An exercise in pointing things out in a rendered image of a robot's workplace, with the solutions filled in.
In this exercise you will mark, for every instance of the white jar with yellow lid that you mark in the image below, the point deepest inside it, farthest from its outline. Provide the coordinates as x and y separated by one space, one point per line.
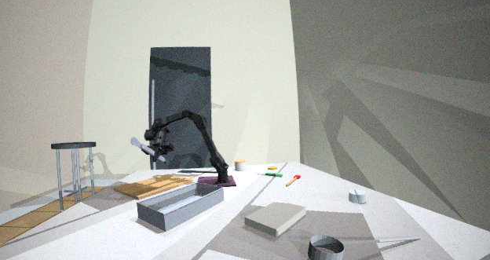
240 165

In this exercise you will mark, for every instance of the light wooden board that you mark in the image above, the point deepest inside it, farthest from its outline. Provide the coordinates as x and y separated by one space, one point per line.
150 187

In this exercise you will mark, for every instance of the short grey cylinder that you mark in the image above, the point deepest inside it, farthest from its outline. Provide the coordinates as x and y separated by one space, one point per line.
357 196

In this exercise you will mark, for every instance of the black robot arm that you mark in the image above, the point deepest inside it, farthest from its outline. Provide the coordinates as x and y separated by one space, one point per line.
216 159

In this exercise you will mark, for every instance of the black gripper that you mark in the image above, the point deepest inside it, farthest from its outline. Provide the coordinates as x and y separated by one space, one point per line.
159 146

